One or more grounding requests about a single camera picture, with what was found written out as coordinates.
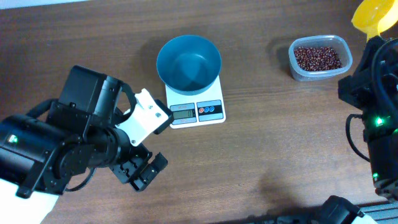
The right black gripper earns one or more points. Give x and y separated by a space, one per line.
348 88

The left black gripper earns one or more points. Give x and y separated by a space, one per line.
137 169

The yellow measuring scoop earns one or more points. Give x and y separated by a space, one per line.
373 17

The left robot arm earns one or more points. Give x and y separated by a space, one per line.
96 122

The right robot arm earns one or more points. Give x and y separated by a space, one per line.
380 134

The white digital kitchen scale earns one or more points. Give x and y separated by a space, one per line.
197 110

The teal blue bowl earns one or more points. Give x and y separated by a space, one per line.
189 64

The red beans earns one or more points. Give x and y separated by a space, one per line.
316 59

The clear plastic container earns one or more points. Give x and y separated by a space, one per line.
320 41

